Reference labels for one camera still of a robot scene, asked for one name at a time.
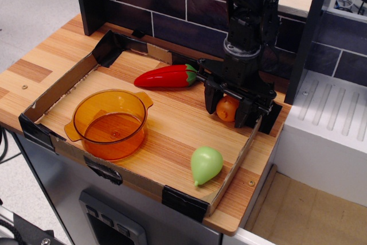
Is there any white toy sink drainboard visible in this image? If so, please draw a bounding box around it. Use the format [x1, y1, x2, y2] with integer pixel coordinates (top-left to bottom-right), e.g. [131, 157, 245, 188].
[274, 71, 366, 205]

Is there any red toy chili pepper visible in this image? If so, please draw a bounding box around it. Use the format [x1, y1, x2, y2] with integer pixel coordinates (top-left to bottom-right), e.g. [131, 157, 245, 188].
[134, 64, 197, 88]

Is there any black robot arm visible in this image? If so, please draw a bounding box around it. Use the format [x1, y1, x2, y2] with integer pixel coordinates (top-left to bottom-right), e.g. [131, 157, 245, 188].
[197, 0, 280, 128]

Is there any green toy pear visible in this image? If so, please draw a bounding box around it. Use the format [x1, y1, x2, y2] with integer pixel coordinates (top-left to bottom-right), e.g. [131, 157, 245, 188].
[191, 146, 224, 186]

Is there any black cable on floor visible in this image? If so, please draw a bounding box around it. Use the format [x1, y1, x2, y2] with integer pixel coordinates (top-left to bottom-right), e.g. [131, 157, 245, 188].
[0, 127, 22, 165]

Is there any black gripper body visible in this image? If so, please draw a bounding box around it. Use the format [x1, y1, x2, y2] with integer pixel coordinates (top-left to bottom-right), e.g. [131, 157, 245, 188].
[197, 42, 276, 113]

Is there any orange toy carrot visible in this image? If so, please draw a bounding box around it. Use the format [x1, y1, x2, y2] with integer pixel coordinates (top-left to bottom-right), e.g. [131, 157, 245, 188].
[216, 95, 239, 122]

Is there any dark grey vertical post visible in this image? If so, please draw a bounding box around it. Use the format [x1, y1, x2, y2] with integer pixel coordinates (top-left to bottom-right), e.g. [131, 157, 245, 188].
[284, 0, 325, 105]

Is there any cardboard fence with black tape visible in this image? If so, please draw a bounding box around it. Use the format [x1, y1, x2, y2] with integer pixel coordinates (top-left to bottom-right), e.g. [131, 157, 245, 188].
[19, 44, 289, 231]

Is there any grey oven control panel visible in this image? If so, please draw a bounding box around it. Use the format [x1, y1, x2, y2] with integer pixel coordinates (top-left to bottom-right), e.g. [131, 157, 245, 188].
[79, 191, 148, 245]

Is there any transparent orange plastic pot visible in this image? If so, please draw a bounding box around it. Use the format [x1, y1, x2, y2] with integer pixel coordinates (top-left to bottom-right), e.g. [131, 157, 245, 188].
[64, 90, 153, 161]

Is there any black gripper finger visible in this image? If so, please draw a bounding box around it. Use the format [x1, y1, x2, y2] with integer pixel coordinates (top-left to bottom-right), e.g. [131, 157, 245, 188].
[204, 83, 222, 114]
[235, 98, 259, 128]

